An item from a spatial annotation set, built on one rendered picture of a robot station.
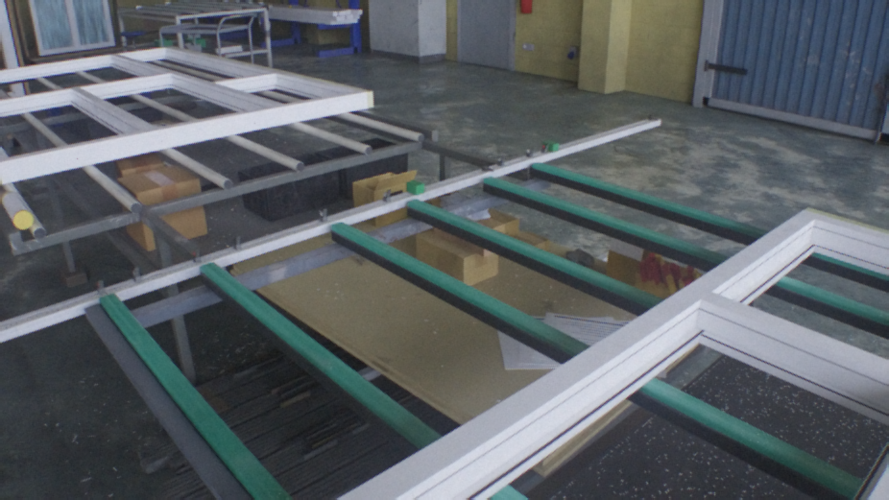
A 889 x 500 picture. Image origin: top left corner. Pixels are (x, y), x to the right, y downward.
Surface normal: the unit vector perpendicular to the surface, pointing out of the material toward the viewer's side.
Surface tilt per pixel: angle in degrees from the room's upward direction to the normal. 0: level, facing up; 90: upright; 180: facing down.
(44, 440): 0
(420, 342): 0
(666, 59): 90
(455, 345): 0
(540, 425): 90
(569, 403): 90
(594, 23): 90
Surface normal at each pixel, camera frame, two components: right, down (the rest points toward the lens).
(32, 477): 0.00, -0.91
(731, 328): -0.74, 0.28
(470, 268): 0.65, 0.32
